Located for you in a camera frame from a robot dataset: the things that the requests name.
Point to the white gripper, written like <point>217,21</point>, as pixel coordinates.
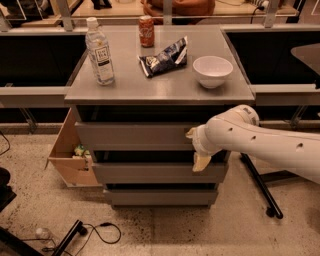
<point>200,141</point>

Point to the grey top drawer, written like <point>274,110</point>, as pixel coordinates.
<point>158,136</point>

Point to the grey drawer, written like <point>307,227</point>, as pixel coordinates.
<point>160,197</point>
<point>139,173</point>
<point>158,136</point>

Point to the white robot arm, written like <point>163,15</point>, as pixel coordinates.
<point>238,130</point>

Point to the grey drawer cabinet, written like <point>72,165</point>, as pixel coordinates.
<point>171,97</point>

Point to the grey bottom drawer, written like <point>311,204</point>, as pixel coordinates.
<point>160,197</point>

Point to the grey middle drawer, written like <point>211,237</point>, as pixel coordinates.
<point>139,173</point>

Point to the black stand leg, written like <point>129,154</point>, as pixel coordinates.
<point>273,209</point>

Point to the white ceramic bowl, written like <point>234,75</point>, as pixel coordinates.
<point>212,71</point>

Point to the dark blue chip bag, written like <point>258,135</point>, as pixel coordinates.
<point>172,57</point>

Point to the cardboard box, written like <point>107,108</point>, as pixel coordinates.
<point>76,171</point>

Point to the black tripod leg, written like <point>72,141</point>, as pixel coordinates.
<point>77,229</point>

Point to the red soda can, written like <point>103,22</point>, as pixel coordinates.
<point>146,31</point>

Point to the brown leather bag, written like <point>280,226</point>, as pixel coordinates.
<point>186,11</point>

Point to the clear plastic water bottle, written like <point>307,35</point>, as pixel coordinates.
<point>99,53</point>

